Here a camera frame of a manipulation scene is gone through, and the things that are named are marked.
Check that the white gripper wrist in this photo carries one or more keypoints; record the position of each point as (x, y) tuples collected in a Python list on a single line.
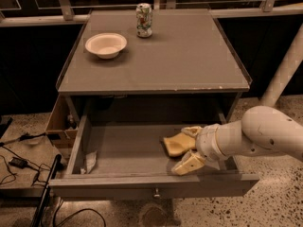
[(207, 141)]

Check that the yellow sponge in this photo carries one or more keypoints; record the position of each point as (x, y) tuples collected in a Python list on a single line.
[(178, 144)]

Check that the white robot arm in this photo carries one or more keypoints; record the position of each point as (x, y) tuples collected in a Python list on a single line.
[(261, 131)]

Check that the metal drawer knob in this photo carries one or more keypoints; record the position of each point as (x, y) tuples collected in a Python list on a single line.
[(156, 194)]

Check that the open grey top drawer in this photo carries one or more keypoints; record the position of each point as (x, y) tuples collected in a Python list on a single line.
[(131, 162)]

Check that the grey cabinet with counter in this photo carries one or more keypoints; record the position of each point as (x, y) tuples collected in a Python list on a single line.
[(186, 72)]

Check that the crumpled white paper scrap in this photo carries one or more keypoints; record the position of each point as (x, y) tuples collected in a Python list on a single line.
[(89, 163)]

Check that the white paper bowl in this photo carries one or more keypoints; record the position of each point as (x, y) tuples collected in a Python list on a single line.
[(106, 45)]

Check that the brown cardboard box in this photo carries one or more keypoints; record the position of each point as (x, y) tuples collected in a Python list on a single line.
[(59, 131)]

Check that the white diagonal pillar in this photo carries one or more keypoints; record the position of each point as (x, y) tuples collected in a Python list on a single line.
[(285, 72)]

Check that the black pole stand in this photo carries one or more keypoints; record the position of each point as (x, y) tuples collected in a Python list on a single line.
[(46, 191)]

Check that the green patterned soda can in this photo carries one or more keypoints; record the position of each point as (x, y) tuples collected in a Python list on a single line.
[(144, 20)]

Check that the black power adapter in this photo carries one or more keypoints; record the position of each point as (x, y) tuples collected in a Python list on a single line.
[(17, 162)]

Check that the metal window railing frame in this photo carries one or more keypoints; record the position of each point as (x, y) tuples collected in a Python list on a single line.
[(63, 7)]

